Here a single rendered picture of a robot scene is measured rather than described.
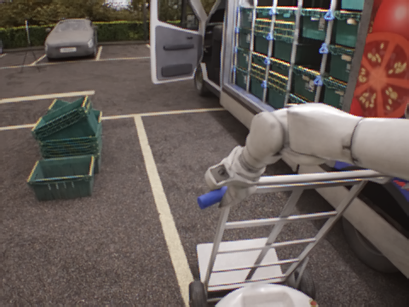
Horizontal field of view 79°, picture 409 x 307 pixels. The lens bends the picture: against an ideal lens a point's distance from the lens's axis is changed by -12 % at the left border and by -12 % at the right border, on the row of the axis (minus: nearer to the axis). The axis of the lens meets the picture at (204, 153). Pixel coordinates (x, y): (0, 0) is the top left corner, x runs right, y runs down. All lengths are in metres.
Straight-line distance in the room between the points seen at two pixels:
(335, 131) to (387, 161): 0.08
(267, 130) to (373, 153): 0.17
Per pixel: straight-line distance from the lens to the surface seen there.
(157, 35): 4.77
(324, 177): 0.90
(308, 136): 0.39
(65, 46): 10.54
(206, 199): 0.73
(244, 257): 2.04
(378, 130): 0.35
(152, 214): 2.50
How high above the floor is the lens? 1.62
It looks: 28 degrees down
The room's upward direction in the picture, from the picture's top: 3 degrees clockwise
